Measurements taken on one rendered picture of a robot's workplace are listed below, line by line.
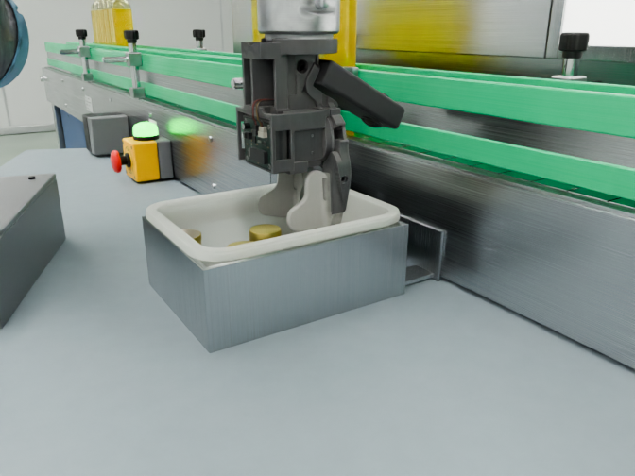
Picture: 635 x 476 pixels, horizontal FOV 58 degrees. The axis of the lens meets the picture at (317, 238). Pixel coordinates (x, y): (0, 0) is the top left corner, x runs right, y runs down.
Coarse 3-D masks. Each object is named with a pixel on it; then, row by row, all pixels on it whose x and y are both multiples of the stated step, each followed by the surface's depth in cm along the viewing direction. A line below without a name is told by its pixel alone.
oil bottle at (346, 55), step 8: (344, 0) 79; (352, 0) 79; (344, 8) 79; (352, 8) 80; (344, 16) 79; (352, 16) 80; (344, 24) 80; (352, 24) 81; (344, 32) 80; (352, 32) 81; (344, 40) 81; (352, 40) 81; (344, 48) 81; (352, 48) 82; (320, 56) 81; (328, 56) 80; (336, 56) 81; (344, 56) 81; (352, 56) 82; (344, 64) 82; (352, 64) 82
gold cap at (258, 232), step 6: (252, 228) 61; (258, 228) 61; (264, 228) 61; (270, 228) 61; (276, 228) 61; (252, 234) 60; (258, 234) 60; (264, 234) 60; (270, 234) 60; (276, 234) 60; (252, 240) 60; (258, 240) 60
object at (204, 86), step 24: (48, 48) 204; (72, 48) 170; (96, 48) 145; (72, 72) 176; (96, 72) 149; (120, 72) 131; (144, 72) 116; (168, 72) 103; (192, 72) 94; (216, 72) 86; (240, 72) 79; (168, 96) 106; (192, 96) 96; (216, 96) 88; (240, 96) 81
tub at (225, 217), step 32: (224, 192) 64; (256, 192) 66; (352, 192) 64; (160, 224) 55; (192, 224) 62; (224, 224) 65; (256, 224) 67; (352, 224) 54; (384, 224) 56; (192, 256) 48; (224, 256) 48
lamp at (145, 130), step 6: (138, 126) 102; (144, 126) 102; (150, 126) 102; (156, 126) 104; (138, 132) 102; (144, 132) 102; (150, 132) 102; (156, 132) 103; (138, 138) 102; (144, 138) 102; (150, 138) 102; (156, 138) 103
